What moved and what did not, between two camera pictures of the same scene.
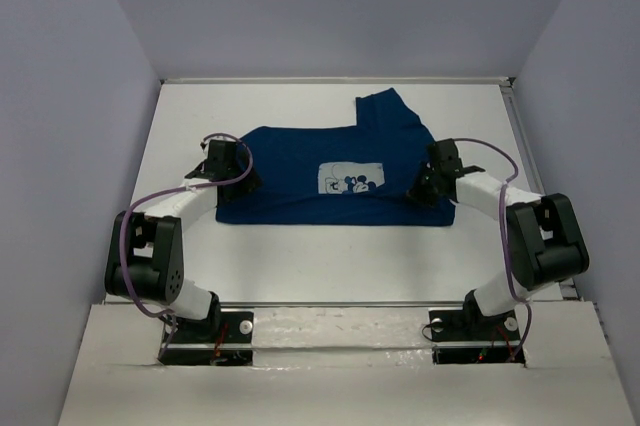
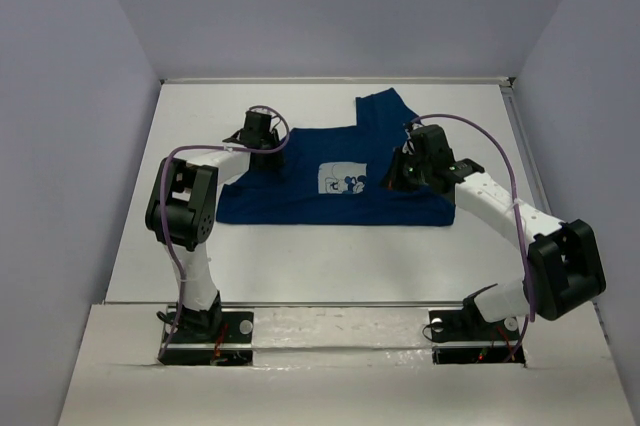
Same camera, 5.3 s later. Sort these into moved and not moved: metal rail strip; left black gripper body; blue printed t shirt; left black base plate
Moved: left black gripper body
Not moved: blue printed t shirt; metal rail strip; left black base plate
